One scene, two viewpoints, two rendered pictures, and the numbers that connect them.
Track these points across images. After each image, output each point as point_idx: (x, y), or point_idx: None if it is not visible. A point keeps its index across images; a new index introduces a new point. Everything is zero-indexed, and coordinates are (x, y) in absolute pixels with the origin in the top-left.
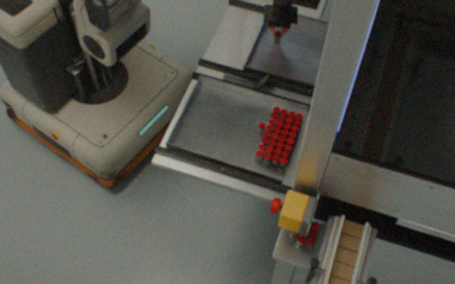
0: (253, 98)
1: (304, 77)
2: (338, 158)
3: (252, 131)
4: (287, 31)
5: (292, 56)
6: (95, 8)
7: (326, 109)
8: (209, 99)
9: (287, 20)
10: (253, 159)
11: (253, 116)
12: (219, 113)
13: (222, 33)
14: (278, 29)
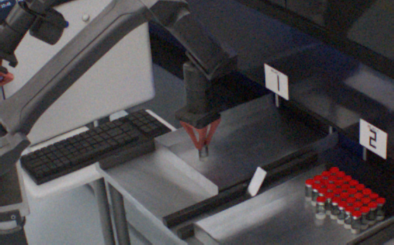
0: (265, 203)
1: (274, 159)
2: None
3: (309, 221)
4: (218, 124)
5: (236, 157)
6: (1, 242)
7: None
8: (230, 237)
9: (216, 108)
10: (348, 234)
11: (290, 213)
12: (258, 237)
13: (139, 191)
14: (186, 151)
